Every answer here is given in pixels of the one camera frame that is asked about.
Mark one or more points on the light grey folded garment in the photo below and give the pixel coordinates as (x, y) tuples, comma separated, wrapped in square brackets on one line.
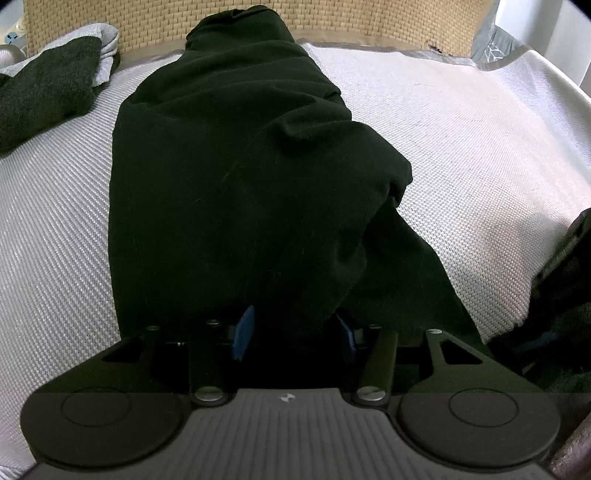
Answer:
[(103, 40)]

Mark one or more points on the woven rattan headboard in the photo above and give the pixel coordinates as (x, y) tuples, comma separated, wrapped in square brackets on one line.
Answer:
[(447, 26)]

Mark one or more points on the white woven bed cover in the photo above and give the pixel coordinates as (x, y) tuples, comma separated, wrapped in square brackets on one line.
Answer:
[(501, 168)]

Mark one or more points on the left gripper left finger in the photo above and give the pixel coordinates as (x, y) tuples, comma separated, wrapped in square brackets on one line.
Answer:
[(202, 364)]

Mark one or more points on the black shirt with white print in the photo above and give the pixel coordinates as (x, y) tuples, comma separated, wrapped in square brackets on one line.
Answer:
[(240, 183)]

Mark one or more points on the dark grey folded garment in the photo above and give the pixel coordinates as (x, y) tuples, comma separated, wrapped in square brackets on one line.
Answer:
[(47, 92)]

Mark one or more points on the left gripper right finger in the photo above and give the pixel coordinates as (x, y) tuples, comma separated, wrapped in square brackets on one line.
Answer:
[(442, 368)]

